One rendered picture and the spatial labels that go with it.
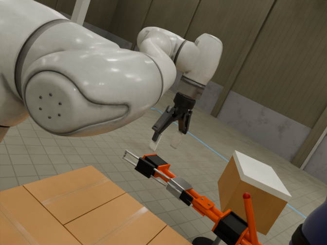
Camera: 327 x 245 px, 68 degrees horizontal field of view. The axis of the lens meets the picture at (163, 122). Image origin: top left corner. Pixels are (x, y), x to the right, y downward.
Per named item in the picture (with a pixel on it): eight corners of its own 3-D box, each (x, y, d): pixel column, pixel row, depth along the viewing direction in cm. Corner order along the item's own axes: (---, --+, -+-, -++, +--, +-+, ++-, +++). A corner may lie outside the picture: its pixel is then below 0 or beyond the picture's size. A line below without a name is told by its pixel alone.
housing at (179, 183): (189, 197, 89) (194, 186, 88) (179, 201, 83) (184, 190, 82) (174, 185, 93) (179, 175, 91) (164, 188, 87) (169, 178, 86)
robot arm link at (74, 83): (177, 58, 36) (103, 24, 39) (107, 67, 20) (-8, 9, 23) (149, 131, 42) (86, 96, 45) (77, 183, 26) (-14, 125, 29)
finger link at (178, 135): (176, 130, 95) (177, 130, 96) (169, 145, 97) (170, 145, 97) (182, 133, 93) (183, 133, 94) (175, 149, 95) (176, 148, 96)
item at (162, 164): (165, 175, 96) (171, 164, 95) (154, 178, 90) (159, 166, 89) (151, 163, 101) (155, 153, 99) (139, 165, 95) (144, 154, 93)
